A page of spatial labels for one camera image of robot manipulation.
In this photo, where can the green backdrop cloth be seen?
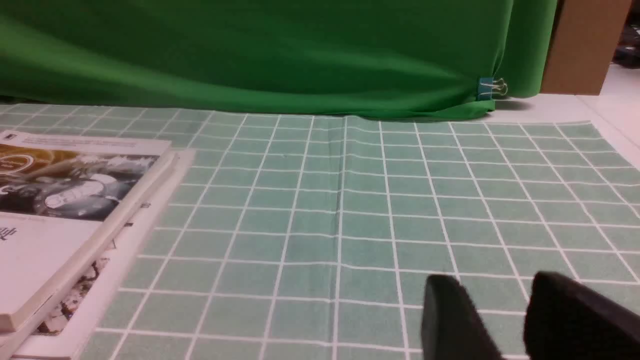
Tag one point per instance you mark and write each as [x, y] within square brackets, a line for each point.
[385, 59]

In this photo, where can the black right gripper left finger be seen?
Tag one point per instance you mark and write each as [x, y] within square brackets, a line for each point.
[451, 327]

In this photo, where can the green checkered tablecloth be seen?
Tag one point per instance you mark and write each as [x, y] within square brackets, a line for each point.
[304, 237]

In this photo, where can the top white textbook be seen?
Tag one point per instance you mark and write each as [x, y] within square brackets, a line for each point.
[61, 197]

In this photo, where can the bottom thin white booklet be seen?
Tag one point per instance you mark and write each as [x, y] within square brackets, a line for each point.
[125, 260]

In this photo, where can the brown cardboard box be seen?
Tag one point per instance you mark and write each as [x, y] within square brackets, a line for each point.
[584, 36]

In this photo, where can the blue binder clip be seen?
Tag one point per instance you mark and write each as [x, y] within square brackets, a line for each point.
[488, 88]

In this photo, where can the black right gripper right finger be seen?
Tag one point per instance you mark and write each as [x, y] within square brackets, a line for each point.
[566, 320]

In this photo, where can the lower white book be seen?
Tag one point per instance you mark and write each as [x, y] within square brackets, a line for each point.
[95, 280]

